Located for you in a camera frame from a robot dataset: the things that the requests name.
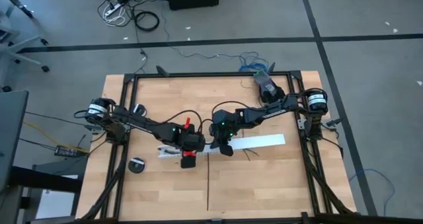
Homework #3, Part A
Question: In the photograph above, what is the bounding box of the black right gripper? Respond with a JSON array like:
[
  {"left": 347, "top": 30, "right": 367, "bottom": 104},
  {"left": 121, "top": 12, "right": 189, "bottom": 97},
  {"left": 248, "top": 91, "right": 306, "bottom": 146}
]
[{"left": 210, "top": 126, "right": 237, "bottom": 158}]

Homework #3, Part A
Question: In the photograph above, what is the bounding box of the white duct cover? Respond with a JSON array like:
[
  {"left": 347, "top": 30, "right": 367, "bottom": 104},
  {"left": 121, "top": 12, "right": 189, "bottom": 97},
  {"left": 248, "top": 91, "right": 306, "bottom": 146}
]
[{"left": 203, "top": 133, "right": 286, "bottom": 151}]

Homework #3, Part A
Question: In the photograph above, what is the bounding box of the small black device box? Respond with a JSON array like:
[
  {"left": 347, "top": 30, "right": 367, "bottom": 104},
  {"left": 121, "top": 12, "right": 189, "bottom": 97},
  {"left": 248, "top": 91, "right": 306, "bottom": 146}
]
[{"left": 54, "top": 145, "right": 89, "bottom": 158}]

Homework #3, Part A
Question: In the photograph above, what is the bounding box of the black bench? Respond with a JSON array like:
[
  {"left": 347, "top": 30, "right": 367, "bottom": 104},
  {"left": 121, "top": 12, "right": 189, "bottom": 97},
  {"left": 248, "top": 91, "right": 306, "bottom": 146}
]
[{"left": 0, "top": 164, "right": 83, "bottom": 224}]

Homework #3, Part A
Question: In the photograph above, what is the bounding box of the white power strip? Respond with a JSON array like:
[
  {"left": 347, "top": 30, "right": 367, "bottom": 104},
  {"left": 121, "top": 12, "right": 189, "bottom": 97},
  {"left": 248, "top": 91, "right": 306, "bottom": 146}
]
[{"left": 104, "top": 2, "right": 125, "bottom": 19}]

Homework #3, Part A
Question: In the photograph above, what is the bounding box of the grey desk top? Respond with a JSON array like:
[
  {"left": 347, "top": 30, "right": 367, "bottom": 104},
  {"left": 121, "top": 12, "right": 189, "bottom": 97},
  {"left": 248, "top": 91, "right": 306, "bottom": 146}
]
[{"left": 0, "top": 90, "right": 30, "bottom": 192}]

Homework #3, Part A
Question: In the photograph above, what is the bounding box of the grey office chair base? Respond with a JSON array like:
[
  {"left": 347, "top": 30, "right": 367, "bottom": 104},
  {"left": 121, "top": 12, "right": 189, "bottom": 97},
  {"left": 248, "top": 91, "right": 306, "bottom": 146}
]
[{"left": 0, "top": 5, "right": 50, "bottom": 73}]

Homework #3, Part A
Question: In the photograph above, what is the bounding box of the black metal stand leg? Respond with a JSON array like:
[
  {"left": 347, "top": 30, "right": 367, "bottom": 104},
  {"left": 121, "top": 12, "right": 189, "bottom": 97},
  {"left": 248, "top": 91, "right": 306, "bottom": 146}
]
[{"left": 0, "top": 0, "right": 36, "bottom": 19}]

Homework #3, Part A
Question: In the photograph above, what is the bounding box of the black camera with red clip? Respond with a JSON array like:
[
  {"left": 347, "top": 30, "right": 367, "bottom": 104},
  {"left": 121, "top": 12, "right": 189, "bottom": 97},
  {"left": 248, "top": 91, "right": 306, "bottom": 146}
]
[{"left": 183, "top": 117, "right": 203, "bottom": 135}]

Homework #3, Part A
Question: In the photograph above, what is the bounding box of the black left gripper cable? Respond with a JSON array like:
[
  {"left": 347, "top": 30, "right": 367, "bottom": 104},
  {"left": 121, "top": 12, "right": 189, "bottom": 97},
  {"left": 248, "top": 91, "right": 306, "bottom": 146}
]
[{"left": 161, "top": 110, "right": 203, "bottom": 135}]

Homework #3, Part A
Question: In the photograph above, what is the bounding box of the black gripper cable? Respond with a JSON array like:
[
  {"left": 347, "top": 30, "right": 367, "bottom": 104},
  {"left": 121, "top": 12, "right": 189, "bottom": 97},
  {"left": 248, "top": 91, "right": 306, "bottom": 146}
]
[
  {"left": 211, "top": 100, "right": 258, "bottom": 114},
  {"left": 161, "top": 110, "right": 203, "bottom": 135}
]

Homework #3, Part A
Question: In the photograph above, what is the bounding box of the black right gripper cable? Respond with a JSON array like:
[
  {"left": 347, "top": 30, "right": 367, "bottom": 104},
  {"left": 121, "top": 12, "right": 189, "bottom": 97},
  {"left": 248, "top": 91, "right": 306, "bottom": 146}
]
[{"left": 211, "top": 100, "right": 258, "bottom": 114}]

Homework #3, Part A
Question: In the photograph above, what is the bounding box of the blue network cable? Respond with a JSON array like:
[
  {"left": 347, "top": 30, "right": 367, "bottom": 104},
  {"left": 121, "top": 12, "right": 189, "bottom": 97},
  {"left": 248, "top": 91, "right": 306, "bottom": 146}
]
[{"left": 161, "top": 5, "right": 269, "bottom": 73}]

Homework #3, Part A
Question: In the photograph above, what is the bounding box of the black floor cable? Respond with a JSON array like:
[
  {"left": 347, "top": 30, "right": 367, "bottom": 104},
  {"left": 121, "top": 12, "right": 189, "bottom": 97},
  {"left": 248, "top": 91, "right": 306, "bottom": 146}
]
[{"left": 132, "top": 5, "right": 149, "bottom": 75}]

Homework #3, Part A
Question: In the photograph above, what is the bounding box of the coiled black cable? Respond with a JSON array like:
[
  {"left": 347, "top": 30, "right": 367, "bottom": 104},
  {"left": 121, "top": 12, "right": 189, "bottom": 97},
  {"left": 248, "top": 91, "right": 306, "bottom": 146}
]
[{"left": 134, "top": 11, "right": 161, "bottom": 32}]

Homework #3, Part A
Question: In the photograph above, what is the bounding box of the yellow floor cable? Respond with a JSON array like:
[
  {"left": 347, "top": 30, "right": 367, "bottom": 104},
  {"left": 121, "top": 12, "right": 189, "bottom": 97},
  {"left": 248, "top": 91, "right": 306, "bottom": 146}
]
[{"left": 23, "top": 120, "right": 90, "bottom": 154}]

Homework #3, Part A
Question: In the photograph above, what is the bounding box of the blue floor cable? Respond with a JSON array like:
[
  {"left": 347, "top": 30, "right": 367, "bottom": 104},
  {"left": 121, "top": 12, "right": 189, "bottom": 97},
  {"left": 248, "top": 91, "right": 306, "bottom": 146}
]
[{"left": 348, "top": 168, "right": 396, "bottom": 217}]

